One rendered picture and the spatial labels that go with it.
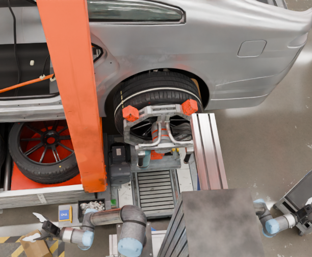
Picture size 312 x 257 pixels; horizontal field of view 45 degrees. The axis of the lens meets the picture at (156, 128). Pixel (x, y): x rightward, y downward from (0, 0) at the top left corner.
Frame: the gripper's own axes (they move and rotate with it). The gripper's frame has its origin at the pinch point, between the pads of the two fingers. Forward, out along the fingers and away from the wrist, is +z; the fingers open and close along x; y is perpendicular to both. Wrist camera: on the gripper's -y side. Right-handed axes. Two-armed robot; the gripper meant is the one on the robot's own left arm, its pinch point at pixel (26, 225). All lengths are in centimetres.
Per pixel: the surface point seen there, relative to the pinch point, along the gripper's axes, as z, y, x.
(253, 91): -123, 10, 137
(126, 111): -35, 2, 89
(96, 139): -25, -18, 49
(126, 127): -36, 17, 88
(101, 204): -25, 63, 49
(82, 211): -13, 64, 41
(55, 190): 15, 77, 59
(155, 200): -64, 109, 83
